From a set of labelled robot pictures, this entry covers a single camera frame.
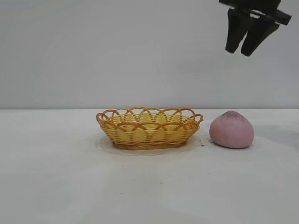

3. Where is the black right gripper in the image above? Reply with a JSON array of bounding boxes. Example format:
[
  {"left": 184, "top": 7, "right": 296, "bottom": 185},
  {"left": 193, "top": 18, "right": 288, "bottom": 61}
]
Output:
[{"left": 219, "top": 0, "right": 292, "bottom": 56}]

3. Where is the pink peach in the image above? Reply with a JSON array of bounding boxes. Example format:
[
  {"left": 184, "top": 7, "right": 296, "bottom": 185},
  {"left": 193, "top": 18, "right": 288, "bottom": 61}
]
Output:
[{"left": 209, "top": 111, "right": 255, "bottom": 149}]

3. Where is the yellow woven plastic basket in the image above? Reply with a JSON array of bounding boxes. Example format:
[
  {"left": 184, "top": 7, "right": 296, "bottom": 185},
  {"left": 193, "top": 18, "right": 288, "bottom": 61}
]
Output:
[{"left": 96, "top": 106, "right": 204, "bottom": 151}]

